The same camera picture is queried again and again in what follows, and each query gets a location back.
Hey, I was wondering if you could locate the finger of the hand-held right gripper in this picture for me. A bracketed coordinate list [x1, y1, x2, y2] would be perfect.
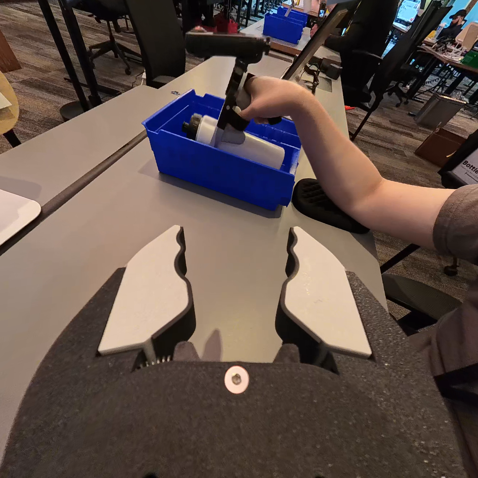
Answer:
[221, 129, 248, 146]

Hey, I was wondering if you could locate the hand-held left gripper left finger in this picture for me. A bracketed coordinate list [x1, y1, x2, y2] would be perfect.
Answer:
[98, 225, 197, 357]

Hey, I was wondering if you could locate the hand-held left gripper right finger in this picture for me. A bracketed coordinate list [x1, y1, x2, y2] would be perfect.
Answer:
[275, 226, 373, 360]

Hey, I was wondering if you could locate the white bottle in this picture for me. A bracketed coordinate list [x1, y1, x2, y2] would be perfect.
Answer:
[194, 114, 286, 170]

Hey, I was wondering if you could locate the blue plastic bin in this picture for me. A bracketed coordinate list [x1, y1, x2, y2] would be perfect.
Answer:
[262, 5, 308, 45]
[142, 89, 302, 211]

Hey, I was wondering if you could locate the black bottle lid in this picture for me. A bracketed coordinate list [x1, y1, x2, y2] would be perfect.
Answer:
[182, 114, 204, 142]

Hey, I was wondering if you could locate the person's right forearm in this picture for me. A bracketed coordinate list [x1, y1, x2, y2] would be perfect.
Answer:
[299, 88, 458, 251]

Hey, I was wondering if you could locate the person's right hand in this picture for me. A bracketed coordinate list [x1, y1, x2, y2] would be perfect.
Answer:
[239, 76, 319, 124]

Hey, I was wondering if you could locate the black desk panel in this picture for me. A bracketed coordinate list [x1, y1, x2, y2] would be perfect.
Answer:
[125, 0, 186, 88]

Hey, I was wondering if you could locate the dark tilted stand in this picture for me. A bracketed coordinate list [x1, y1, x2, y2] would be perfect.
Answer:
[282, 7, 350, 81]

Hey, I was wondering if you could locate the black wrist rest pad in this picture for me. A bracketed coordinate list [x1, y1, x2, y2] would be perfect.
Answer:
[291, 178, 370, 235]

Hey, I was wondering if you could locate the black office chair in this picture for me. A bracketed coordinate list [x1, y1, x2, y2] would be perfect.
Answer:
[71, 0, 132, 75]
[342, 0, 411, 109]

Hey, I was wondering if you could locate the white sign stand base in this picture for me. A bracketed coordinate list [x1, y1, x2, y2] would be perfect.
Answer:
[0, 188, 42, 245]

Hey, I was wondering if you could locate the brown cardboard box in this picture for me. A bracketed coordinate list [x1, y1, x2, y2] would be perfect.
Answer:
[415, 127, 467, 167]

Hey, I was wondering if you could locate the black sign holder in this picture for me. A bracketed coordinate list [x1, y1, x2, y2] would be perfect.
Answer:
[438, 129, 478, 189]

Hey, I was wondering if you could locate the grey trash can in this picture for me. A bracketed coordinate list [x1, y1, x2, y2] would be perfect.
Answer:
[415, 91, 468, 129]

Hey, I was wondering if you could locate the black table frame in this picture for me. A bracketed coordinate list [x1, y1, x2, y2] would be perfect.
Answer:
[37, 0, 103, 121]

